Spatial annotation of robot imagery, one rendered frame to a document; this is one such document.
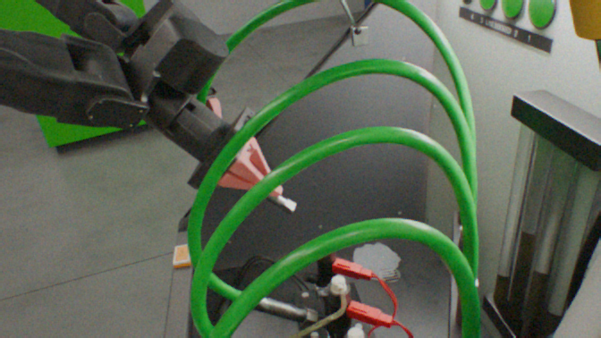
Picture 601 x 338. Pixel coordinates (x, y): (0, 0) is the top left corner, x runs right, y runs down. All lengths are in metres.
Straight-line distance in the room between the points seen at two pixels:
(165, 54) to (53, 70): 0.10
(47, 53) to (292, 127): 0.50
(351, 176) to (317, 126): 0.14
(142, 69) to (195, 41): 0.07
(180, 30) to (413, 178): 0.65
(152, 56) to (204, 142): 0.11
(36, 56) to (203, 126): 0.17
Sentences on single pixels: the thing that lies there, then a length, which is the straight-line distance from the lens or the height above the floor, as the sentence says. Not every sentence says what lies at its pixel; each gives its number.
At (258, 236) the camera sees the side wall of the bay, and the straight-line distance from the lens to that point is 0.99.
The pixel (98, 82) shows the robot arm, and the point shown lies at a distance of 0.47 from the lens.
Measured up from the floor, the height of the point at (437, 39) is 1.36.
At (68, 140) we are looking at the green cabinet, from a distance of 3.98.
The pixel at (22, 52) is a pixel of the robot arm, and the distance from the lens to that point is 0.47.
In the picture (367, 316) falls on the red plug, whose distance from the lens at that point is 0.57.
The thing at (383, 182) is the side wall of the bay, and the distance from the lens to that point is 0.98.
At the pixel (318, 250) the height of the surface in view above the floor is 1.31.
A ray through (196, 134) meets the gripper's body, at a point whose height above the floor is 1.30.
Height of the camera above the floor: 1.50
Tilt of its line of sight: 30 degrees down
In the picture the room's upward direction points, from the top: 6 degrees counter-clockwise
